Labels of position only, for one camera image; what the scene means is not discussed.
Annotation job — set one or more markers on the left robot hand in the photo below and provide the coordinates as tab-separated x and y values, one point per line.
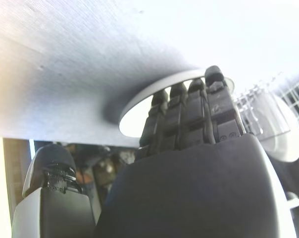
189	186

